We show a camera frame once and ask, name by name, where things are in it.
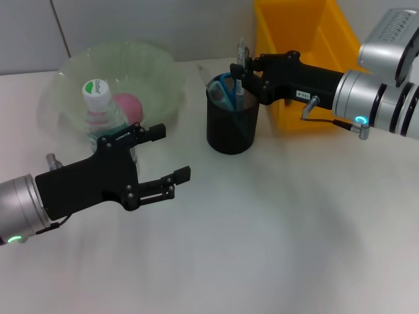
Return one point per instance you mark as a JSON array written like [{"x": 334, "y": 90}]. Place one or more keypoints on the pink peach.
[{"x": 131, "y": 108}]

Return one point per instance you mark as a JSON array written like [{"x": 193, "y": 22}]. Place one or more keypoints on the yellow plastic bin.
[{"x": 314, "y": 32}]

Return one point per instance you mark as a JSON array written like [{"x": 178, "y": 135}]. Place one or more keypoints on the grey white pen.
[{"x": 241, "y": 52}]

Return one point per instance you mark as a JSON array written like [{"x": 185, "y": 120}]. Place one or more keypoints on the black mesh pen holder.
[{"x": 229, "y": 131}]

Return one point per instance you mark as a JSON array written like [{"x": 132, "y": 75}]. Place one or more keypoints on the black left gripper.
[{"x": 85, "y": 183}]

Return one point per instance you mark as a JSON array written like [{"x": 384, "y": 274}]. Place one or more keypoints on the green glass fruit bowl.
[{"x": 147, "y": 75}]

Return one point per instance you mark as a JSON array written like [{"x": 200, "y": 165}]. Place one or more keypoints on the blue scissors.
[{"x": 226, "y": 91}]

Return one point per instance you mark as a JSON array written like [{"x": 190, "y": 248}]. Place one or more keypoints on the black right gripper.
[{"x": 294, "y": 81}]

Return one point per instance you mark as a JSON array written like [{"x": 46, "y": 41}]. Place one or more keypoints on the transparent plastic ruler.
[{"x": 203, "y": 70}]

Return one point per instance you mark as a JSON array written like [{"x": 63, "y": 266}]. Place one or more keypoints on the clear green-label water bottle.
[{"x": 98, "y": 111}]

